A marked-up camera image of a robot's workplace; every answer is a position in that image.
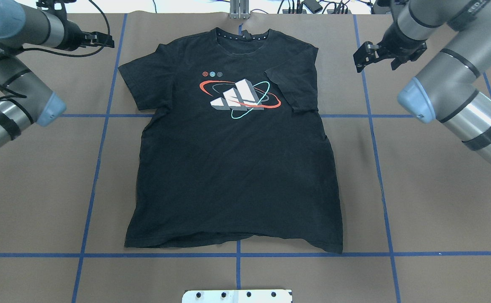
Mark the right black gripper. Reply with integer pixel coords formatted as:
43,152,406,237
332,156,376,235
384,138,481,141
353,22,428,73

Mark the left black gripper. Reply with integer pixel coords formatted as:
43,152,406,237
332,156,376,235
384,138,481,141
63,22,115,51

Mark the black printed t-shirt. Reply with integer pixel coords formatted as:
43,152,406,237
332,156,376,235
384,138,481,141
118,28,343,254

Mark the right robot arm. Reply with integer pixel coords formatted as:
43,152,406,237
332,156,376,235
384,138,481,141
353,0,491,165

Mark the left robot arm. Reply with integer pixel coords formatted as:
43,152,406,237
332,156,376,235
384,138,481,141
0,0,115,148

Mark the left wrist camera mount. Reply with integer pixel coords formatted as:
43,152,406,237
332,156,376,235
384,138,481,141
36,0,68,21

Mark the aluminium frame post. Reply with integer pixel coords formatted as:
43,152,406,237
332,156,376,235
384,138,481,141
229,0,251,20

